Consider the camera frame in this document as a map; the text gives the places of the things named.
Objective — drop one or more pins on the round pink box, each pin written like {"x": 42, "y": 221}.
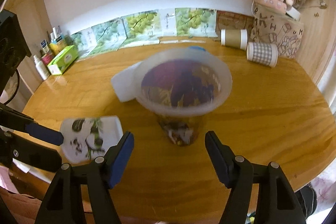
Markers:
{"x": 270, "y": 3}

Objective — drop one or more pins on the white calligraphy panel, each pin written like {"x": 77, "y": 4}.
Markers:
{"x": 168, "y": 22}

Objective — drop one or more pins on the brown canister with white ends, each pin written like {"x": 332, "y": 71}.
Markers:
{"x": 232, "y": 37}

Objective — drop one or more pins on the yellow and blue box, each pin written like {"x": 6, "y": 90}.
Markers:
{"x": 58, "y": 44}

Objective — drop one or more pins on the brick pattern panel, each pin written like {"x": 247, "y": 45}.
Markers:
{"x": 233, "y": 20}

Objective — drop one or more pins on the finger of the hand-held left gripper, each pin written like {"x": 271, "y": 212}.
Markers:
{"x": 34, "y": 154}
{"x": 44, "y": 133}

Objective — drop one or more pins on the metal wall hook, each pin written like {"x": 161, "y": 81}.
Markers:
{"x": 323, "y": 3}

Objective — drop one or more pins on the grape picture panel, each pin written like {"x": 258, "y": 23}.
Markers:
{"x": 84, "y": 41}
{"x": 110, "y": 35}
{"x": 195, "y": 21}
{"x": 141, "y": 26}

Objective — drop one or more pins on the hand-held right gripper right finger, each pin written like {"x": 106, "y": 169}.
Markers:
{"x": 218, "y": 159}

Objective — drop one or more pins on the clear floral print cup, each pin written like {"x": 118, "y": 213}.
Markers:
{"x": 181, "y": 82}

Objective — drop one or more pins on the letter print fabric basket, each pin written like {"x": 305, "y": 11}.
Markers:
{"x": 283, "y": 35}

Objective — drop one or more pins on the checkered canister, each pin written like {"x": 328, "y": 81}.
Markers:
{"x": 262, "y": 54}

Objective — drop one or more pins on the white spray bottle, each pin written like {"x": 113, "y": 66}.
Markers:
{"x": 42, "y": 69}

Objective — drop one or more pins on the green tissue box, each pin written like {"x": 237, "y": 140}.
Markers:
{"x": 64, "y": 58}

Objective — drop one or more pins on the white tube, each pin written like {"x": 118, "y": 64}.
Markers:
{"x": 55, "y": 32}

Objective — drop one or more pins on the pink small box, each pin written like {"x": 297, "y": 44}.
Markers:
{"x": 47, "y": 58}

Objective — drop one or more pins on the floral cloth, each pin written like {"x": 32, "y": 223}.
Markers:
{"x": 325, "y": 187}

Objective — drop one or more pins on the pink cloth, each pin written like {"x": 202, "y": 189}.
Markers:
{"x": 15, "y": 203}

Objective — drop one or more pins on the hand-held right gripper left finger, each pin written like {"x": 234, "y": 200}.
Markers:
{"x": 121, "y": 161}

